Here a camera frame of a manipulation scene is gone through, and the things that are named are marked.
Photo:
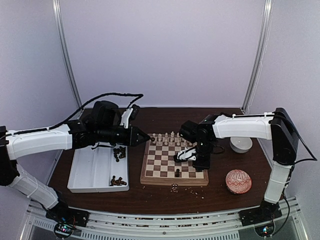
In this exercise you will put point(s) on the white ceramic bowl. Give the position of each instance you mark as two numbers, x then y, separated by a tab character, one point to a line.
240	145

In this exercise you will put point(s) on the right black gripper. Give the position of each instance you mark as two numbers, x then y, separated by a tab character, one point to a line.
199	166

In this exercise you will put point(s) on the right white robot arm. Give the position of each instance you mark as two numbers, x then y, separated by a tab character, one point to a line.
276	127

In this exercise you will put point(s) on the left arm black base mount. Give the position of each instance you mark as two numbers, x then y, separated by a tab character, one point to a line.
72	217

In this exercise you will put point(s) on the dark chess pieces upper pile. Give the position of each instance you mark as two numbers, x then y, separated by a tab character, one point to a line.
119	153

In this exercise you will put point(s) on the dark chess piece board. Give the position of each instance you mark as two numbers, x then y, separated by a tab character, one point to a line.
177	173

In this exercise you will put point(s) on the dark chess pieces lower pile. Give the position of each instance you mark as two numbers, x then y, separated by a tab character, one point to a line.
117	182

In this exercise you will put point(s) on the right aluminium corner post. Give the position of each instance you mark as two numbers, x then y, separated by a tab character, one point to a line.
260	51

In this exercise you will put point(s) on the right wrist camera with cable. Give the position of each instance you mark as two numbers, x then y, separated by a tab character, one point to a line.
188	154

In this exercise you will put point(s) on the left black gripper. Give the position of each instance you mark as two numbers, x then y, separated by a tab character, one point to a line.
131	139

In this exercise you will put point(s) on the white chess pieces group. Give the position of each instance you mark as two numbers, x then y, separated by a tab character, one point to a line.
170	140

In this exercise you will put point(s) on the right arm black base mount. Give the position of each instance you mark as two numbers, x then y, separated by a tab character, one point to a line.
257	215

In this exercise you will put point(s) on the white plastic divided tray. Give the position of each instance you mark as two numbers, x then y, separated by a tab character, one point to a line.
93	168

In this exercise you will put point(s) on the aluminium corner post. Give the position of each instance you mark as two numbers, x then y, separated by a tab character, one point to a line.
65	53
260	51

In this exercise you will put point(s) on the dark chess pieces pile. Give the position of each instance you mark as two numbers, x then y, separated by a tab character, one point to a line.
119	153
117	182

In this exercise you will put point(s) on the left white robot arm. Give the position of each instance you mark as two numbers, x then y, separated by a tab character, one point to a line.
103	125

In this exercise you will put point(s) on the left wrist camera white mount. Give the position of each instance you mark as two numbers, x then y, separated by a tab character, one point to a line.
129	115

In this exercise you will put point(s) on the aluminium front rail frame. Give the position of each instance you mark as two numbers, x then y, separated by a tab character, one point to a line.
221	225

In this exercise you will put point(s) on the left aluminium corner post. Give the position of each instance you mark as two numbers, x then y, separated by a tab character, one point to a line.
65	53

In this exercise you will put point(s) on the red patterned bowl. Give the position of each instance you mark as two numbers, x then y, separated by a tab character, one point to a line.
238	181

